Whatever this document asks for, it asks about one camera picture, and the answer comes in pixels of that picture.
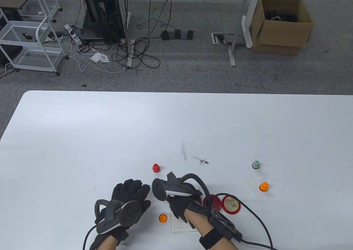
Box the black cable bundle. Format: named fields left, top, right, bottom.
left=112, top=0, right=177, bottom=69

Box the metal desk leg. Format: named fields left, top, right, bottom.
left=227, top=0, right=253, bottom=67
left=125, top=12, right=136, bottom=69

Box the tangle of black cables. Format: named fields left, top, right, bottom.
left=264, top=9, right=299, bottom=23

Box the red lid with yellow label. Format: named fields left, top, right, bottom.
left=221, top=195, right=241, bottom=214

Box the person's right hand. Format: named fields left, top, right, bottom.
left=166, top=193, right=204, bottom=223

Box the white cable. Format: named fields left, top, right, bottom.
left=65, top=42, right=128, bottom=74

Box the red ink pad lid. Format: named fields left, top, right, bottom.
left=203, top=194, right=222, bottom=212

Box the white plastic panel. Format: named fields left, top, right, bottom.
left=241, top=0, right=260, bottom=49

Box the person's left forearm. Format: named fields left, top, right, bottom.
left=98, top=235, right=117, bottom=250

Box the white power strip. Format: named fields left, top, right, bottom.
left=64, top=24, right=84, bottom=46

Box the black glove cable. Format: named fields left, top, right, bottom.
left=214, top=193, right=279, bottom=250
left=83, top=225, right=97, bottom=250

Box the person's left hand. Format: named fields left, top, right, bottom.
left=106, top=179, right=151, bottom=238

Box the black computer tower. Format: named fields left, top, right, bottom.
left=79, top=0, right=127, bottom=44

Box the brown cardboard box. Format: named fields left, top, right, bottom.
left=249, top=0, right=315, bottom=57

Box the metal floor socket box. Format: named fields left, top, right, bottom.
left=211, top=33, right=246, bottom=46

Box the white rolling cart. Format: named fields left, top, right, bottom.
left=0, top=0, right=70, bottom=76

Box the person's right forearm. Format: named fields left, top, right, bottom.
left=184, top=202, right=237, bottom=250

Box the white lined spiral notebook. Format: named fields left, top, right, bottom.
left=171, top=211, right=199, bottom=233

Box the grey power strip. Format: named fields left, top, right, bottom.
left=161, top=31, right=197, bottom=40

